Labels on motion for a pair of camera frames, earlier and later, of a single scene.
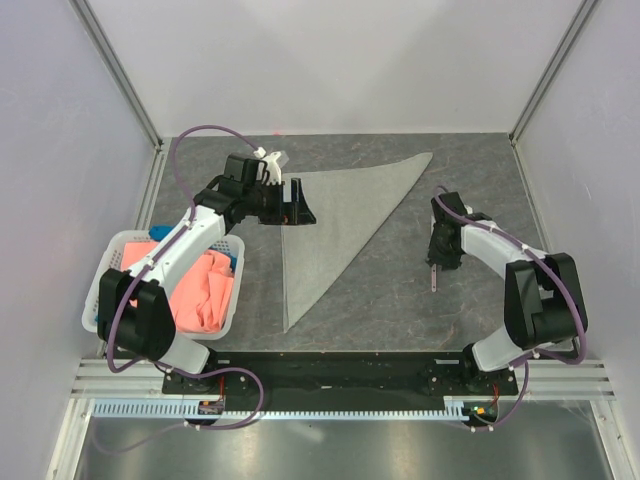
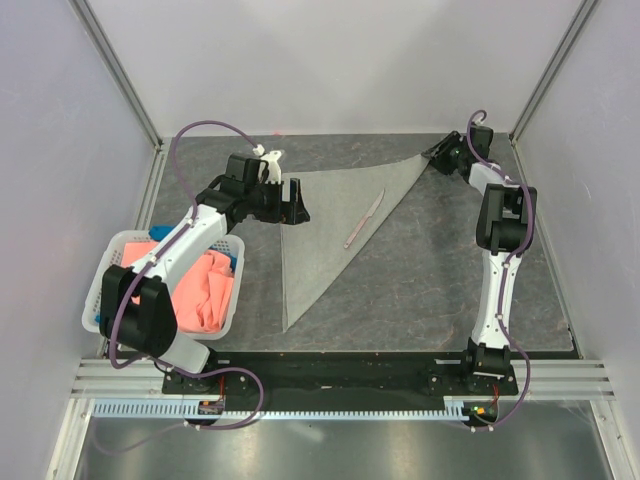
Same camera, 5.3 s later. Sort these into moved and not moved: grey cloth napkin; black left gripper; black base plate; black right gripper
Moved: black right gripper
Not moved: black base plate; black left gripper; grey cloth napkin
